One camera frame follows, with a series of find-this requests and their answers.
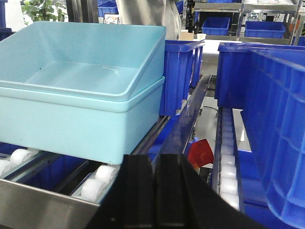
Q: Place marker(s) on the green potted plant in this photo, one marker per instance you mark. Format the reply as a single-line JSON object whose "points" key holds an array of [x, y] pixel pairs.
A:
{"points": [[43, 10]]}

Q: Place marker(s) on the distant blue crate left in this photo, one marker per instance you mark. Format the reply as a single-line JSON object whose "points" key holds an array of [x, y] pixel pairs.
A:
{"points": [[216, 26]]}

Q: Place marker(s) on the person in grey shirt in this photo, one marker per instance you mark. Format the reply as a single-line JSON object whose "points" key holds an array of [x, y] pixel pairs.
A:
{"points": [[152, 12]]}

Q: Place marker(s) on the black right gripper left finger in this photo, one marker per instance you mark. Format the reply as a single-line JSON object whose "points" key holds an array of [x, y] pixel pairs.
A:
{"points": [[129, 204]]}

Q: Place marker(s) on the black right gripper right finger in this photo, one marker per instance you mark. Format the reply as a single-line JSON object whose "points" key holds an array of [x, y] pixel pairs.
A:
{"points": [[185, 201]]}

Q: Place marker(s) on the blue crate behind bins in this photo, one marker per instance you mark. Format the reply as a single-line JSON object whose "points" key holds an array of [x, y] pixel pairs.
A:
{"points": [[182, 63]]}

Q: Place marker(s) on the red object below shelf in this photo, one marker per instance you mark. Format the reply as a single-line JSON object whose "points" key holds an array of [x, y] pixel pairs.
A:
{"points": [[200, 154]]}

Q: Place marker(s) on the steel shelf front rail right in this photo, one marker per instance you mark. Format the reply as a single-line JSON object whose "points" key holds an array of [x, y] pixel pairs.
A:
{"points": [[27, 207]]}

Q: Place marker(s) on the white roller track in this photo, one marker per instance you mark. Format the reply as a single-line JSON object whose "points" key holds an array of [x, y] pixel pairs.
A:
{"points": [[96, 185], [228, 189]]}

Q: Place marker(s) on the white roller track right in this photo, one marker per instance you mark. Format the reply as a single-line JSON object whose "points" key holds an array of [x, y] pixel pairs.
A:
{"points": [[228, 189]]}

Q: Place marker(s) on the distant blue crate right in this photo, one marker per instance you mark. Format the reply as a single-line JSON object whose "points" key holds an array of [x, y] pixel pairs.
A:
{"points": [[264, 29]]}

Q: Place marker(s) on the white roller track left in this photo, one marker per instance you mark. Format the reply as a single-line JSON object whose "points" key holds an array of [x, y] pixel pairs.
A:
{"points": [[96, 185]]}

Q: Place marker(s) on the steel divider rail right shelf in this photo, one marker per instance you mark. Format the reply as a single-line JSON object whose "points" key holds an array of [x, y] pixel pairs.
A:
{"points": [[179, 136]]}

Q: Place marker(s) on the distant blue crate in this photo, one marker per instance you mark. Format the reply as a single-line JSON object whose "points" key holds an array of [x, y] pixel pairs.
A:
{"points": [[264, 29], [216, 26]]}

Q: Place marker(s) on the light blue plastic bin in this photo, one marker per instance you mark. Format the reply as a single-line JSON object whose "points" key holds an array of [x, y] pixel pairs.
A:
{"points": [[100, 61]]}

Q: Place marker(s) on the large blue crate right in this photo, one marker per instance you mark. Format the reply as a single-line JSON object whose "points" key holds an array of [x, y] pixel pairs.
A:
{"points": [[267, 83]]}

